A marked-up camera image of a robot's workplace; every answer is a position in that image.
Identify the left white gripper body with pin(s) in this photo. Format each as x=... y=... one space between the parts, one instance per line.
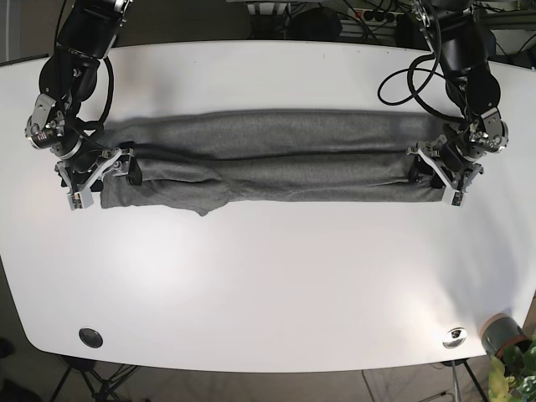
x=456 y=172

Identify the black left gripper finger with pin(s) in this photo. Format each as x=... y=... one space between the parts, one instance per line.
x=420 y=172

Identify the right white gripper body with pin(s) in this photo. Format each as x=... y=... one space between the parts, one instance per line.
x=85 y=176

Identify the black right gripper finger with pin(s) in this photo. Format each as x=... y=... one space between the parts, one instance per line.
x=133 y=172

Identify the grey T-shirt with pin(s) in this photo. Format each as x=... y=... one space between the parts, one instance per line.
x=203 y=162

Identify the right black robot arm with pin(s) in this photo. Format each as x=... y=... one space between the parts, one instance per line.
x=82 y=41

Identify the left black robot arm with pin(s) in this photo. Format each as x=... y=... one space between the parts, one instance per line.
x=459 y=56

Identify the silver table grommet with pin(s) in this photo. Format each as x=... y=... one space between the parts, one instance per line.
x=454 y=338

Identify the grey plant pot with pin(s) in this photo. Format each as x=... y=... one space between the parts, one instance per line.
x=502 y=331

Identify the white power strip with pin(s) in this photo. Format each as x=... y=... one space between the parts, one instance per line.
x=378 y=17

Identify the black table grommet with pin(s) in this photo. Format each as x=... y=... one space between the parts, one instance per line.
x=90 y=337

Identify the green potted plant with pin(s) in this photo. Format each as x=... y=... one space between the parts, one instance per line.
x=512 y=376

